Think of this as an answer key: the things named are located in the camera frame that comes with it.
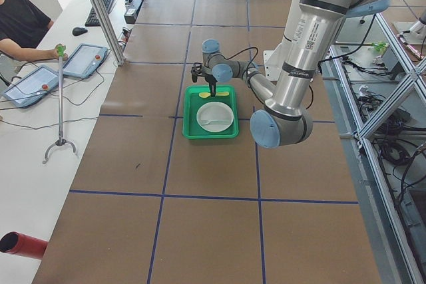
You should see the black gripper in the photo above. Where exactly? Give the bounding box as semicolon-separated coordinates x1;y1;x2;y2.
190;63;217;97

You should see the yellow plastic spoon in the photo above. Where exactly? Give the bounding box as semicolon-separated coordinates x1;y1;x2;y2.
199;91;230;98

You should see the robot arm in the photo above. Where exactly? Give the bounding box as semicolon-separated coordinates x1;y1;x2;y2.
191;0;390;148

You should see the green plastic tray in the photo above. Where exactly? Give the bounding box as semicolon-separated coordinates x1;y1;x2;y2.
182;85;239;139

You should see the white round plate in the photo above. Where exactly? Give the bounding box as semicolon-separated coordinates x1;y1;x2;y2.
196;102;234;133

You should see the pale green plastic fork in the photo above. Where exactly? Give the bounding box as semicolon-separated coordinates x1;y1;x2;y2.
198;119;232;126

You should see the teach pendant far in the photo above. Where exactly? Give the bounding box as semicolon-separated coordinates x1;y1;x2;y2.
63;43;108;78

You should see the teach pendant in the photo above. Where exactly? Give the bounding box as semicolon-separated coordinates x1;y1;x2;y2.
63;43;108;78
2;65;59;108

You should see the black keyboard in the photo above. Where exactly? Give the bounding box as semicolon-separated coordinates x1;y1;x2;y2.
84;0;116;28

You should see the black computer mouse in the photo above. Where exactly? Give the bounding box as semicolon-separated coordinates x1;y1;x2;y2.
72;27;88;37

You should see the teach pendant near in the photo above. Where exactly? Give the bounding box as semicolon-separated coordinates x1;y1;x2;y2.
2;65;59;108

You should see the person in black shirt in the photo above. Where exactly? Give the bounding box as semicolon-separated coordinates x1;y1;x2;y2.
1;0;59;62

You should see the red cylinder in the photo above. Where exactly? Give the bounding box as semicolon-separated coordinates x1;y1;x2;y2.
1;231;48;260

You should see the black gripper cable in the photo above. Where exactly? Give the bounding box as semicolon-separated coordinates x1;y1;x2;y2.
226;47;260;75

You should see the aluminium frame post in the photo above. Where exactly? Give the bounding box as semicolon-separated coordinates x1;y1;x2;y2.
90;0;125;66

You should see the green handled reacher grabber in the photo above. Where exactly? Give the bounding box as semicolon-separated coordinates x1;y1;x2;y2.
42;45;77;164

